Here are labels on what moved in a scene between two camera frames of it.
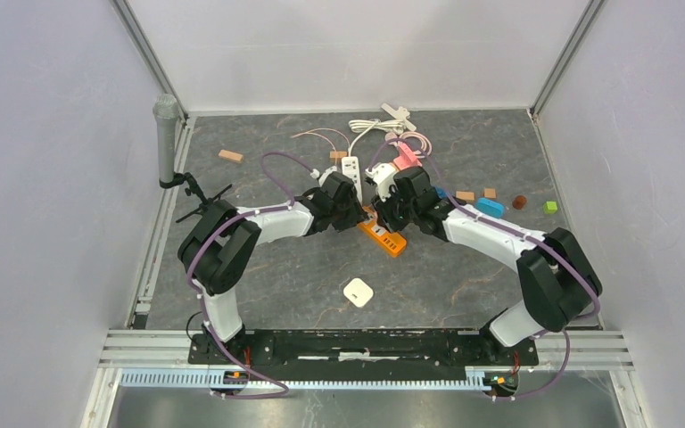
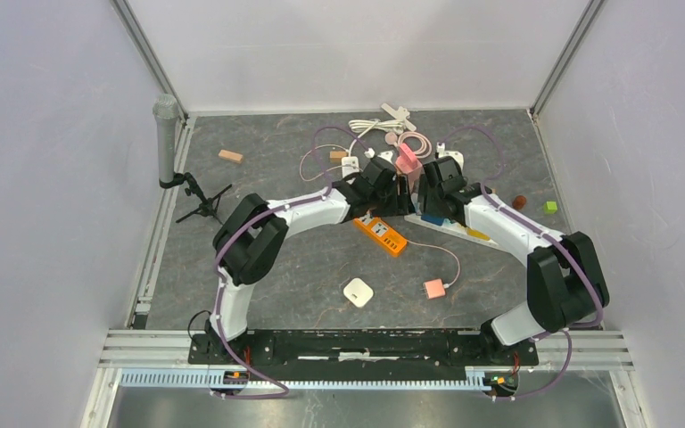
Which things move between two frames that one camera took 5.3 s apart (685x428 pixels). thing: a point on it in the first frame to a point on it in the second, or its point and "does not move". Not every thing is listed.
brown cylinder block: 519,202 does not move
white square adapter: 358,292 does not move
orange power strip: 392,243 does not move
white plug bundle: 316,174 to 388,155
